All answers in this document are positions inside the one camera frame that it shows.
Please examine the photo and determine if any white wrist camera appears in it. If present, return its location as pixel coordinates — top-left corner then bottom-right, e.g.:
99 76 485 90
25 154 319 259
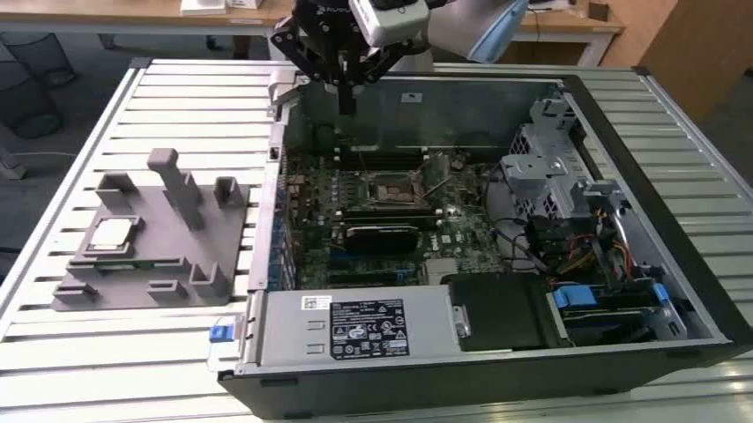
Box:
350 0 431 48

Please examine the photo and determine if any blue disk carrier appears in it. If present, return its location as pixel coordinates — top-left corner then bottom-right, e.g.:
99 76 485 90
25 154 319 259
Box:
551 281 672 319

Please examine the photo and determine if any black graphics card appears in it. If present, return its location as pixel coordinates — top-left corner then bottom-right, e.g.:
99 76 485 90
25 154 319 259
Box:
343 224 422 255

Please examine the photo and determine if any black plastic shroud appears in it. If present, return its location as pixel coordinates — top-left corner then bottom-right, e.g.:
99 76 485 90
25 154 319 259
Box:
438 271 575 353

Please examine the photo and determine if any black wire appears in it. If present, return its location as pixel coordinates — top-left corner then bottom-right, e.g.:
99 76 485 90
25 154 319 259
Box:
485 175 546 270

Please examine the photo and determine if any wooden cabinet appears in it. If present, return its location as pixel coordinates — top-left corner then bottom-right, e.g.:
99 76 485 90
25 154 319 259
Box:
600 0 753 129

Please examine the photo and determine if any black PC case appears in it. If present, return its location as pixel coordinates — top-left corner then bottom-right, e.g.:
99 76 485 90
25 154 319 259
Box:
208 65 753 422

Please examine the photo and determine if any small silver heatsink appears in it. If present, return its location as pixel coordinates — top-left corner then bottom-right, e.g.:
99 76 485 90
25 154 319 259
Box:
426 258 461 283

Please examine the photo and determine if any silver CPU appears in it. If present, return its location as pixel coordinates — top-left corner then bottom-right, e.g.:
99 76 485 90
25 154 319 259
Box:
86 217 142 251

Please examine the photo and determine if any CPU socket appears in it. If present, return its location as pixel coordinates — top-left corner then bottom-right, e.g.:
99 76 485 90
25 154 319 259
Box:
363 170 430 209

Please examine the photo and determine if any green motherboard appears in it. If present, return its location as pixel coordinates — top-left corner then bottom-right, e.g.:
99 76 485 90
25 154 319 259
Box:
282 145 519 287

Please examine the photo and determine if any green RAM stick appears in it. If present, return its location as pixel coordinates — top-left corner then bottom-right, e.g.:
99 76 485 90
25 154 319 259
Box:
96 259 182 271

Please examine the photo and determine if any silver power supply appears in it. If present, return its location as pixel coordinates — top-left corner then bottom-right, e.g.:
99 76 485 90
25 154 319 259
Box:
234 284 471 367

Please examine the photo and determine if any silver drive cage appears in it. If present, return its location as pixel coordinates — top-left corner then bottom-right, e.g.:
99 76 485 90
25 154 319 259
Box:
498 99 593 221

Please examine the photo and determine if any grey parts rack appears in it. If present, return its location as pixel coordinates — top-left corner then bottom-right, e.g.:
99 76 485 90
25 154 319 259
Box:
51 147 263 312

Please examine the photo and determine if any black expansion slot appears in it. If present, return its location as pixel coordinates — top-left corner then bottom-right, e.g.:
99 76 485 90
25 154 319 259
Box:
326 271 413 286

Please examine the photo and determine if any white box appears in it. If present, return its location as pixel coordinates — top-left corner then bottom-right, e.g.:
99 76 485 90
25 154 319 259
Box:
179 0 228 17

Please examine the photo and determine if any black RAM slot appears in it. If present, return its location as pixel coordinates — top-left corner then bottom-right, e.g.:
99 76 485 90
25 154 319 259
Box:
341 215 443 228
333 147 429 157
333 154 430 169
339 206 441 219

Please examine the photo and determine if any grey case handle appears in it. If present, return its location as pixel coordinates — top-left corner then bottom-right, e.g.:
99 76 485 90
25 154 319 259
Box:
267 70 311 120

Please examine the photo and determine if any black mesh waste bin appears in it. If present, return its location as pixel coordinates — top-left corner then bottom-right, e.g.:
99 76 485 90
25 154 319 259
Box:
0 61 64 138
0 33 78 87

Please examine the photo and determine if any metal socket cover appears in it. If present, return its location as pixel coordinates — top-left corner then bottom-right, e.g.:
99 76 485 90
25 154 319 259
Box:
413 152 455 200

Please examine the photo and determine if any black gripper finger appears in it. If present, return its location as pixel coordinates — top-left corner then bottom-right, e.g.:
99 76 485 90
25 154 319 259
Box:
346 39 426 116
268 16 350 116

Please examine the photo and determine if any wooden desk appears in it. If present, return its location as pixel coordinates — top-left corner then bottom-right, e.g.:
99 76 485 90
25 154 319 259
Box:
0 0 626 67

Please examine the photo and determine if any thin locking lever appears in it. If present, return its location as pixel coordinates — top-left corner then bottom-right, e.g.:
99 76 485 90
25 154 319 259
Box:
351 138 371 175
415 151 445 173

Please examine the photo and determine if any yellow red wire bundle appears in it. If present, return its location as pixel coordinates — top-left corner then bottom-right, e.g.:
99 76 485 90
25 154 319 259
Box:
551 206 640 283

